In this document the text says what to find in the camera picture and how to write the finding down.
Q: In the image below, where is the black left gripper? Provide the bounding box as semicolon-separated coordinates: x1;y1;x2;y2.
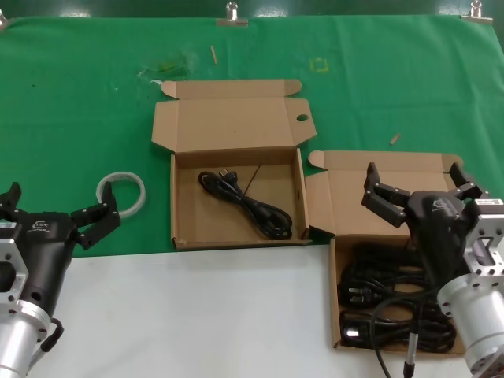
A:
0;181;122;317

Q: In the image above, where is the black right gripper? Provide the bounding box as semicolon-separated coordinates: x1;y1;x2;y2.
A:
360;161;491;289

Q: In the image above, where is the thin black cable tie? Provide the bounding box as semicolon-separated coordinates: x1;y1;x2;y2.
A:
242;161;265;195

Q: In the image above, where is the black power cable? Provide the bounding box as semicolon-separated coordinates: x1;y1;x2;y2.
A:
197;169;295;240
339;309;458;354
339;243;435;311

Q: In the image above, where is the cardboard box with plain lid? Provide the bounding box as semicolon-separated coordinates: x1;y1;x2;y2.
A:
304;149;466;356

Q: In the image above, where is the cardboard box with dotted lid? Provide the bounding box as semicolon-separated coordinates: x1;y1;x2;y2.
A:
150;78;318;251

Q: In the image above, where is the translucent tape roll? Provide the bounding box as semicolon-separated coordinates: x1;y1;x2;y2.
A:
95;170;147;219

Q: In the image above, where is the green table cloth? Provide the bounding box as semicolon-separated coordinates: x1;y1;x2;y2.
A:
0;14;504;259

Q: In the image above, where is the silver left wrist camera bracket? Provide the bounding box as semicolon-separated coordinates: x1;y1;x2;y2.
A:
0;220;32;317

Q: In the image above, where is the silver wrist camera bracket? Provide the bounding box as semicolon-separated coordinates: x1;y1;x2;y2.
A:
461;198;504;281
0;220;32;317

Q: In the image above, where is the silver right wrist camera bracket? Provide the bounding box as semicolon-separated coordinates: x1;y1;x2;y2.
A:
461;198;504;281

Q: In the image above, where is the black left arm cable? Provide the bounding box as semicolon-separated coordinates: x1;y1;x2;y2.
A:
39;317;65;354

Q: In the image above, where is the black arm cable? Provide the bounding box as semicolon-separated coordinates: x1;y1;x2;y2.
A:
39;317;65;354
369;292;439;378

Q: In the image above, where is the cable with silver connector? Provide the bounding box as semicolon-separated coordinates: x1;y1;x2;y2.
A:
401;306;426;378

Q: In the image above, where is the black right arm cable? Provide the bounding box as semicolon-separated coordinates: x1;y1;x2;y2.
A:
369;292;439;378

